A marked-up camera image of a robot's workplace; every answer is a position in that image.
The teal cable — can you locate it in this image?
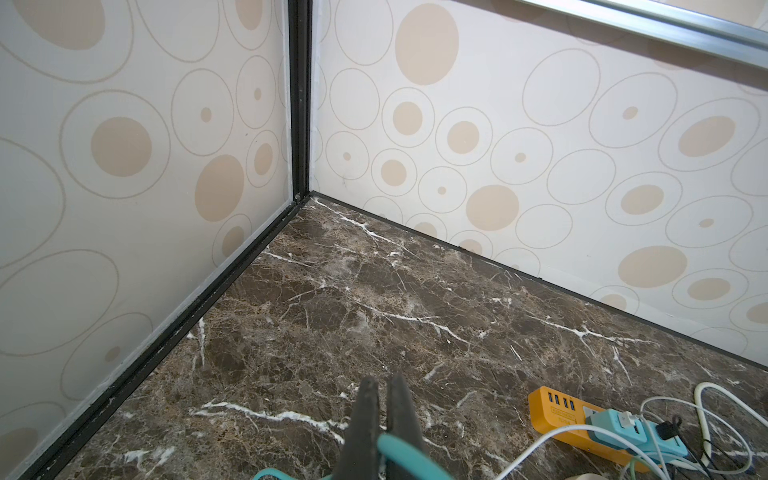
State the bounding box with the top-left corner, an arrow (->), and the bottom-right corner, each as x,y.
251,433 -> 457,480

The black thin cable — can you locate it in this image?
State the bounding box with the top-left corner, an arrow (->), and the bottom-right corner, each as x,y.
653,413 -> 768,480

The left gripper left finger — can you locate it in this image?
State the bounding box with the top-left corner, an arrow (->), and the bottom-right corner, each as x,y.
332,377 -> 380,480

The teal plug adapter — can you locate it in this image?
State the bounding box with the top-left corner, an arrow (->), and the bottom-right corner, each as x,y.
586,409 -> 688,460

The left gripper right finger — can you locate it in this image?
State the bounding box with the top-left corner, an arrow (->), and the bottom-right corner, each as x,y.
385,374 -> 426,479

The back aluminium rail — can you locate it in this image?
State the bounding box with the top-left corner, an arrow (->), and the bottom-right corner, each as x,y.
523,0 -> 767,70

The white usb cable coil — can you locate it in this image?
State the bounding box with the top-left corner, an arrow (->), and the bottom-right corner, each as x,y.
491,395 -> 754,480

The orange power strip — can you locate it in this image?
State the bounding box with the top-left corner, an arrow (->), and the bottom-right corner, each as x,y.
528,387 -> 632,465

